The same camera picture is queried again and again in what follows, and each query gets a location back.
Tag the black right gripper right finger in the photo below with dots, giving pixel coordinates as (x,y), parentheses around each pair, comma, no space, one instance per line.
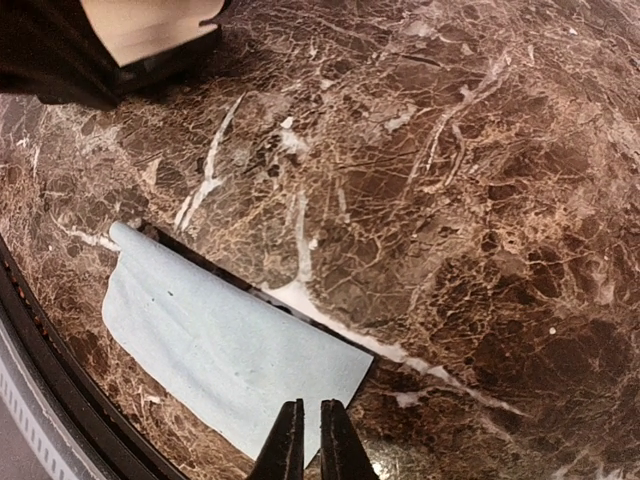
(342,455)

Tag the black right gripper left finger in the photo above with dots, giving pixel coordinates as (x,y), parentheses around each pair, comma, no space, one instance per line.
(282,455)

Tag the blue cleaning cloth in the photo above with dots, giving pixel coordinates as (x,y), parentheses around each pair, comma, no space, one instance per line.
(232,359)

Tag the black quilted glasses case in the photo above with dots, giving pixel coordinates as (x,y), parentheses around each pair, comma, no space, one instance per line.
(93,53)

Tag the white slotted cable duct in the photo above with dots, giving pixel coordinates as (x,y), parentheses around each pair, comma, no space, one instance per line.
(48,438)

